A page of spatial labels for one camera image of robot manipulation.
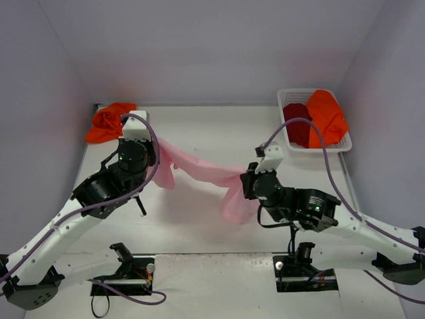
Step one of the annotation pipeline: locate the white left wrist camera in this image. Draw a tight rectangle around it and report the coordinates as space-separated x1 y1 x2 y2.
122 117 151 141

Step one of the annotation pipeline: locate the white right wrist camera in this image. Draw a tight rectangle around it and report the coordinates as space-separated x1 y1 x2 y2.
255 142 284 174

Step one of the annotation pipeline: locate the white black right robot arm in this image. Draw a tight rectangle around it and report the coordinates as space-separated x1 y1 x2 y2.
240 162 424 285

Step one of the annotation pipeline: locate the pink t shirt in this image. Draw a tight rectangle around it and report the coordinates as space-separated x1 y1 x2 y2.
153 138 257 225

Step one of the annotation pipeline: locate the orange t shirt on table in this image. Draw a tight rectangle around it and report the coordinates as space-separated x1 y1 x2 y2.
85 102 137 144

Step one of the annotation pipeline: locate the white plastic basket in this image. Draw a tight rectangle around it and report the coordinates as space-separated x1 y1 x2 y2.
277 88 352 153

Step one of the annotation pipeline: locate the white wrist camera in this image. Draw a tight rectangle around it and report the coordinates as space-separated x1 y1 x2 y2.
122 117 151 141
255 142 284 174

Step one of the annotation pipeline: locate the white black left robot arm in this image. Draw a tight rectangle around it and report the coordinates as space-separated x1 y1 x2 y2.
1 138 159 310

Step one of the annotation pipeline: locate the orange t shirt in basket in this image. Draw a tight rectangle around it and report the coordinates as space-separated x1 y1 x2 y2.
306 90 349 147

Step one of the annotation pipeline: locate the dark red t shirt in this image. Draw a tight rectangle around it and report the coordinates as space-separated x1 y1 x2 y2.
283 103 311 148

